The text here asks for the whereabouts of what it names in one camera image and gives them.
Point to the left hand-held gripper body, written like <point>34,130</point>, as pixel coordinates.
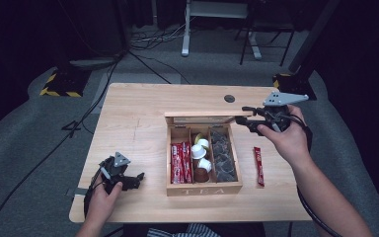
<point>113,169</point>

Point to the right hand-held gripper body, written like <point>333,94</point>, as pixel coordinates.
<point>278,115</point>

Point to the wooden tea box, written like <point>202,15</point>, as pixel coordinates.
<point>204,190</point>

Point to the person's right hand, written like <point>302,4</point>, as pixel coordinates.
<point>291,141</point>

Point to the person's left hand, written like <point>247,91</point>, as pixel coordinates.
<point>100,205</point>

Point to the dark round table grommet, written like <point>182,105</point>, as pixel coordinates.
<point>229,98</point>

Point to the black yellow striped stand base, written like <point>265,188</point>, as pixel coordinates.
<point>292,86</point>
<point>64,84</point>

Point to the grey tape strip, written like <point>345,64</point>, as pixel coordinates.
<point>80,191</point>

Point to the pile of dark tea bags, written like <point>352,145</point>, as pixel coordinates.
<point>223,156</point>

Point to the red stick sachet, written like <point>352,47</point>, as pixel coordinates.
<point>181,164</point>
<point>174,164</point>
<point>259,166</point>
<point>188,163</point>

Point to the white coffee capsule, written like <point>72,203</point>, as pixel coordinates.
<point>206,164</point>
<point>204,143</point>
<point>198,152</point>

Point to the yellow-green coffee capsule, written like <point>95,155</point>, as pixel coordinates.
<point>197,138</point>

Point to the brown coffee capsule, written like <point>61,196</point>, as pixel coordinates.
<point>200,175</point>

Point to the person's striped clothing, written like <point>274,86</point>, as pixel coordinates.
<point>190,231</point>

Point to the dark metal stand pole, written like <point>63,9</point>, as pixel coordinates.
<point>312,36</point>

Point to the black chair frame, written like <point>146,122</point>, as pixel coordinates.
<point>288,42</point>

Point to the white desk frame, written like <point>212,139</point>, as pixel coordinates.
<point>186,29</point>

